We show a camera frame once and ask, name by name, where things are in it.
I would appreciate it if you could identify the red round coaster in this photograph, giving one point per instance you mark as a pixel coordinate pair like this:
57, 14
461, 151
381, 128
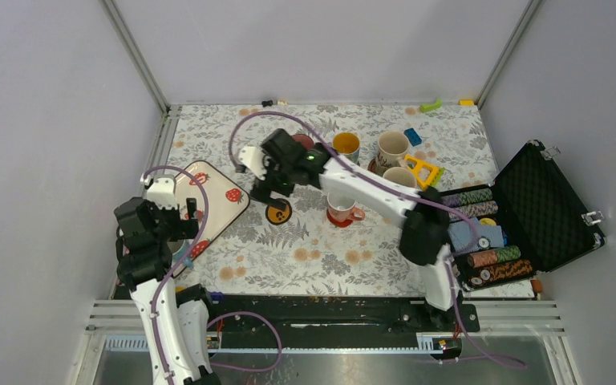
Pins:
339, 224

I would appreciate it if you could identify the blue toy brick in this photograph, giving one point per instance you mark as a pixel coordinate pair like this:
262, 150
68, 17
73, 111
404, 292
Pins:
413, 137

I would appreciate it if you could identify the green plastic block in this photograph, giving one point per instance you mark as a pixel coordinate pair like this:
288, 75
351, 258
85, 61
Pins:
429, 107

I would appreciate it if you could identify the floral tablecloth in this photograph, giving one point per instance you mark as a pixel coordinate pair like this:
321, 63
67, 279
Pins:
307, 254

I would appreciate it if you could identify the blue mug yellow inside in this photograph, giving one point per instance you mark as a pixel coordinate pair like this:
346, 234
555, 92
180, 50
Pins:
347, 144

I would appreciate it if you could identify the cream mug with handle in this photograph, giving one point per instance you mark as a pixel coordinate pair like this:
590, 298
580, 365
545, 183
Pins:
391, 146

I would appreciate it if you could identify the black poker chip case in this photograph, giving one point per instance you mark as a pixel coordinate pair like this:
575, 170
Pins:
529, 221

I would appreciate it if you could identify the pink mug dark rim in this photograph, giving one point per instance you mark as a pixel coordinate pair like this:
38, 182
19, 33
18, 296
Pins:
304, 140

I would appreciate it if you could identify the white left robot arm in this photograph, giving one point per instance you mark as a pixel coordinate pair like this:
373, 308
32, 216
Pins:
174, 323

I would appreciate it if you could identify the yellow toy shape sorter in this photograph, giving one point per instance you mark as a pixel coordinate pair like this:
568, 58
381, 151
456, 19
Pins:
426, 175

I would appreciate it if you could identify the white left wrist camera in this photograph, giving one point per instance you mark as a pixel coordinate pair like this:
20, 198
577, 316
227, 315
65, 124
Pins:
162, 193

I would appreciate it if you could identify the pink mug white inside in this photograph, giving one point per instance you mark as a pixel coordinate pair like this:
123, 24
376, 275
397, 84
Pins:
342, 207

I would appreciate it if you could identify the yellow black-rimmed coaster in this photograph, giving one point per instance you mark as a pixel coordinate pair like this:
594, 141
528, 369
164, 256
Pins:
278, 216

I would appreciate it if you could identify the white mushroom pattern tray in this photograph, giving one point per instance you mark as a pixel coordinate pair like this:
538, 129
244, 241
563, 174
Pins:
227, 202

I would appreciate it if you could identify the brown wooden coaster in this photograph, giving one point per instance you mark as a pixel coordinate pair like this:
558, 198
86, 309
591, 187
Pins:
374, 168

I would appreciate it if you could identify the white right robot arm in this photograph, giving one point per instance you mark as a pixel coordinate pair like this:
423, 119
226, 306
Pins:
423, 223

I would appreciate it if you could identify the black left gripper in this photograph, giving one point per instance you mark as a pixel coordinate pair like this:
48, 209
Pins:
184, 228

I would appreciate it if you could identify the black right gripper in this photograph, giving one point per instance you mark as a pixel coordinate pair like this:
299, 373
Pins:
263, 189

